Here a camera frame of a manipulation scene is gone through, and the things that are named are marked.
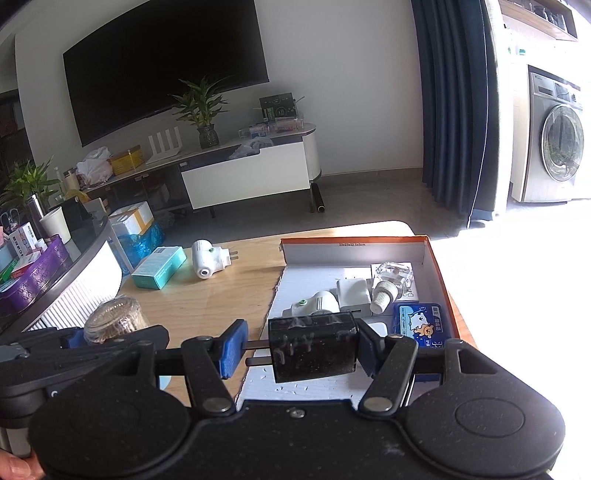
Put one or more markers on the white TV console cabinet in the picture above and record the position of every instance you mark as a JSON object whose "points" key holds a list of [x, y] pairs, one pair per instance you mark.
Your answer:
{"points": [[211, 177]]}

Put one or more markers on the potted plant on console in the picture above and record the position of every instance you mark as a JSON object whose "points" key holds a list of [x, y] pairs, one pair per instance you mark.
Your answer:
{"points": [[199, 105]]}

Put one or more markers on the potted plant on side table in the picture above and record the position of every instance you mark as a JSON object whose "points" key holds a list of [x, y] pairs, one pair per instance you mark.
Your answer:
{"points": [[27, 180]]}

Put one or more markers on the silver washing machine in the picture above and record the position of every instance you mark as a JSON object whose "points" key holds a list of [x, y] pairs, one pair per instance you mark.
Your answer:
{"points": [[549, 139]]}

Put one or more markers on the person's left hand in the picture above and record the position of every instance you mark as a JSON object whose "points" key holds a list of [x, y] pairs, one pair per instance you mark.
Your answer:
{"points": [[15, 468]]}

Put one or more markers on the white power adapter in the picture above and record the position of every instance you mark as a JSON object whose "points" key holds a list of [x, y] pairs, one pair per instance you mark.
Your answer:
{"points": [[409, 291]]}

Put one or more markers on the white cube USB charger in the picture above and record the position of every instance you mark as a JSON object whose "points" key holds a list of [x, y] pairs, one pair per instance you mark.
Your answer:
{"points": [[377, 323]]}

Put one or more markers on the clear liquid refill bottle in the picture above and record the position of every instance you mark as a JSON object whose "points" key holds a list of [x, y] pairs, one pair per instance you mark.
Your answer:
{"points": [[386, 287]]}

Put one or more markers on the dark blue curtain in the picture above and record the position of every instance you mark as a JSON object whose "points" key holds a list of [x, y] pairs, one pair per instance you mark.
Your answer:
{"points": [[461, 105]]}

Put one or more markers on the large black television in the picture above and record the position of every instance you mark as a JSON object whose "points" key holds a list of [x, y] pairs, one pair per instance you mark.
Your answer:
{"points": [[134, 66]]}

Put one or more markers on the teal white carton box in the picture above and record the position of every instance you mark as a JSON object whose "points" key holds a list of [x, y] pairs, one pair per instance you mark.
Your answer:
{"points": [[155, 270]]}

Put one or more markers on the white paper cup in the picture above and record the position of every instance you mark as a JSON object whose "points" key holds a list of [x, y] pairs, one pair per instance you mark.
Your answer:
{"points": [[54, 223]]}

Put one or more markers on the round side table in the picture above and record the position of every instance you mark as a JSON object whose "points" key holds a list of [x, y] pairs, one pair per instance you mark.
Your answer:
{"points": [[93, 277]]}

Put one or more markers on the white wifi router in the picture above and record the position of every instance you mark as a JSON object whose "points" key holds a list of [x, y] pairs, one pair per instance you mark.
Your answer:
{"points": [[164, 145]]}

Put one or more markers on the light blue toothpick jar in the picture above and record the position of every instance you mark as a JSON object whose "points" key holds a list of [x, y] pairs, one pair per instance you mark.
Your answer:
{"points": [[113, 319]]}

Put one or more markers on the yellow white cardboard box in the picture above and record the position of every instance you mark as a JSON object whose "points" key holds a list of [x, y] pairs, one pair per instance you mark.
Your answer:
{"points": [[134, 219]]}

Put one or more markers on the white medicine box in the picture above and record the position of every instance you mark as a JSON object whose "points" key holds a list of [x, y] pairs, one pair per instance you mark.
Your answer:
{"points": [[23, 240]]}

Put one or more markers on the black USB charger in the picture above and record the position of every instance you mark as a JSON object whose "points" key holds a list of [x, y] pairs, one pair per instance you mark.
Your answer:
{"points": [[310, 347]]}

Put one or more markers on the black roll on floor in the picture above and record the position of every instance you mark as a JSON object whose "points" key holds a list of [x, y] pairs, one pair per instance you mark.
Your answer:
{"points": [[317, 203]]}

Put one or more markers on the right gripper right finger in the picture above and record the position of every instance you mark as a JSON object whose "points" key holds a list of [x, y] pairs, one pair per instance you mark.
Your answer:
{"points": [[389, 361]]}

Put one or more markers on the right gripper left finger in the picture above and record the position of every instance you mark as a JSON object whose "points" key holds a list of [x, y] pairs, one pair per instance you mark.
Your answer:
{"points": [[207, 362]]}

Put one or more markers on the white plastic bag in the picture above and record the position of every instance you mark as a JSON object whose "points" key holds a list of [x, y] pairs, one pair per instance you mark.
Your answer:
{"points": [[95, 168]]}

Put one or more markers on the steel thermos cup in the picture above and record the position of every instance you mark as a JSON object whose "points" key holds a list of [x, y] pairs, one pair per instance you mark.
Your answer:
{"points": [[35, 214]]}

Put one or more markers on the purple storage tin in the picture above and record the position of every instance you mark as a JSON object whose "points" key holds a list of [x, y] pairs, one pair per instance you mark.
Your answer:
{"points": [[24, 290]]}

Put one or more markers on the white mosquito plug heater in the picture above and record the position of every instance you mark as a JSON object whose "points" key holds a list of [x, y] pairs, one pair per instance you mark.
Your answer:
{"points": [[208, 260], [323, 302]]}

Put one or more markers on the blue plastic bag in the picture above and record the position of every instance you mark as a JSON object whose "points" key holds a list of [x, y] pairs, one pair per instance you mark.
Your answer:
{"points": [[137, 247]]}

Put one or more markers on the yellow tin box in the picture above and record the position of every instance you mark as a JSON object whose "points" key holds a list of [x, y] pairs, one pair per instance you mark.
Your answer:
{"points": [[126, 160]]}

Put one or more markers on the white slim USB charger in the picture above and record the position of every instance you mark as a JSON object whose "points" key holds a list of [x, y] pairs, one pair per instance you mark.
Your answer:
{"points": [[353, 294]]}

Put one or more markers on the orange white cardboard box tray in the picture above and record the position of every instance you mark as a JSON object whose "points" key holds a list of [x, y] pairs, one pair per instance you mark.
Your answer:
{"points": [[316, 263]]}

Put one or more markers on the black green display box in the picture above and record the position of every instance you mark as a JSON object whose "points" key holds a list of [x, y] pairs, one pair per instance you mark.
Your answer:
{"points": [[280, 106]]}

